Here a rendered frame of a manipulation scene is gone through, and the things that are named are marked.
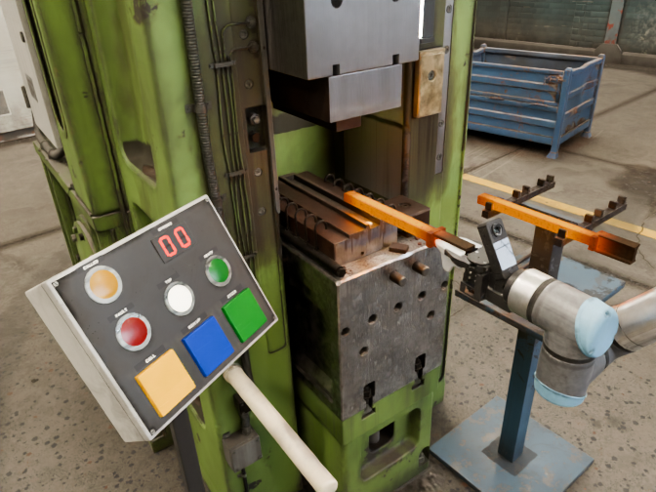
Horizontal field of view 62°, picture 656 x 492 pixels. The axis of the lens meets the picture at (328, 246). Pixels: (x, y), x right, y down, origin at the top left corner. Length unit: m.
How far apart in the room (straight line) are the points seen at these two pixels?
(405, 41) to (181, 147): 0.53
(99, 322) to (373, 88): 0.73
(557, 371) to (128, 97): 1.17
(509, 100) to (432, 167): 3.40
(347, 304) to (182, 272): 0.49
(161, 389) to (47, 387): 1.79
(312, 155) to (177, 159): 0.68
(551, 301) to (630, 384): 1.60
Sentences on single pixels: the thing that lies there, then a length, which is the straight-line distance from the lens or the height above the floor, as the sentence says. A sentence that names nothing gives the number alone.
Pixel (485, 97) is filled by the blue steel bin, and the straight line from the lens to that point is 5.08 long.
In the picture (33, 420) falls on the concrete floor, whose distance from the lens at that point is 2.53.
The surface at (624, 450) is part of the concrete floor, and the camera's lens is 2.30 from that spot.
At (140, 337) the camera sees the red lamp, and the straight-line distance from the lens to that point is 0.89.
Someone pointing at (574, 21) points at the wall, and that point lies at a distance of 9.32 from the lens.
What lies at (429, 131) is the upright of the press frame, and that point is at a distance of 1.58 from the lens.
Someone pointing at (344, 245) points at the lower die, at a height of 0.97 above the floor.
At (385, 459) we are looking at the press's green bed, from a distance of 1.87.
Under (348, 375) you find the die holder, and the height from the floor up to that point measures 0.62.
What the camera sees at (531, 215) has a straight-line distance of 1.45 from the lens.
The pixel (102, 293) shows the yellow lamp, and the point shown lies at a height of 1.16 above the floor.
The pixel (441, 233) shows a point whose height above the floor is 1.06.
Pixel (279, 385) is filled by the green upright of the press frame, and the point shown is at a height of 0.50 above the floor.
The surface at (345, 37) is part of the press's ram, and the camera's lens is 1.16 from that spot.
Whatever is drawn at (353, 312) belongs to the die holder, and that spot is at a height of 0.81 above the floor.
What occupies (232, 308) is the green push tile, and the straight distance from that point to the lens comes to 1.00.
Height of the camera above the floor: 1.59
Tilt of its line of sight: 29 degrees down
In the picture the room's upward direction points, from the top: 2 degrees counter-clockwise
